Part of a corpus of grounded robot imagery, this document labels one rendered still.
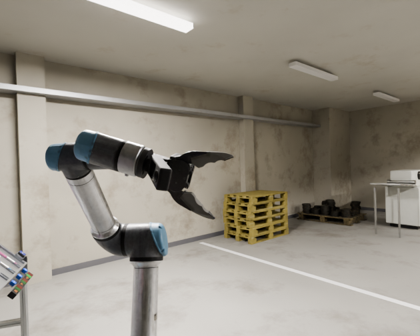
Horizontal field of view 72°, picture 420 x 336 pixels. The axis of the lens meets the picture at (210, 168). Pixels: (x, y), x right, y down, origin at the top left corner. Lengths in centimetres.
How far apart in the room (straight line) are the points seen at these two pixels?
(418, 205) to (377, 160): 247
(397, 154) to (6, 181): 830
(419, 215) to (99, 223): 640
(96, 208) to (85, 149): 29
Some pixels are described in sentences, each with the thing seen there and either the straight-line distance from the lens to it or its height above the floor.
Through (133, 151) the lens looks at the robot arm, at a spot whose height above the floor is 141.
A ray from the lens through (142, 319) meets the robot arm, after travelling 107.
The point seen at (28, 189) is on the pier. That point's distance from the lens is 414.
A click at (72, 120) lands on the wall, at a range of 443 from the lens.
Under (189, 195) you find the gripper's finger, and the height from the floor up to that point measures 131.
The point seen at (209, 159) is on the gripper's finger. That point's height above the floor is 139.
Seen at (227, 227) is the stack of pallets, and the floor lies 20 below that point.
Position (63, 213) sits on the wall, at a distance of 438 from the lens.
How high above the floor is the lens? 138
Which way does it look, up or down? level
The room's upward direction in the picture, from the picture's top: 2 degrees counter-clockwise
